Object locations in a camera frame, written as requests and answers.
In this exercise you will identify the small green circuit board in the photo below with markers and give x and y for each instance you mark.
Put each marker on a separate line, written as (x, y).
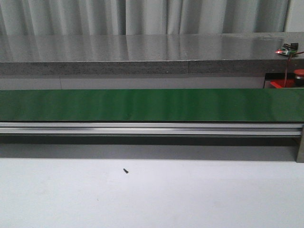
(288, 49)

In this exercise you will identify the grey conveyor support leg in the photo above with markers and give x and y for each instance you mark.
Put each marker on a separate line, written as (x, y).
(300, 153)

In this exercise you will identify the grey curtain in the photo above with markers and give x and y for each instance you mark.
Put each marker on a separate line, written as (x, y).
(141, 17)

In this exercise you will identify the green conveyor belt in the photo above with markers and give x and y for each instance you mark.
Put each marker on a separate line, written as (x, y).
(154, 105)

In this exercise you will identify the red plastic bin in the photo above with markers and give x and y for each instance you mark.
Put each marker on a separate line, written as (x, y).
(282, 84)

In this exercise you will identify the grey stone back bench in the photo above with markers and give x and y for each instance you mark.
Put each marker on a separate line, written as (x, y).
(147, 54)

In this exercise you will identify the aluminium conveyor side rail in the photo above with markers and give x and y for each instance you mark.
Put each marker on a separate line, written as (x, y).
(235, 129)

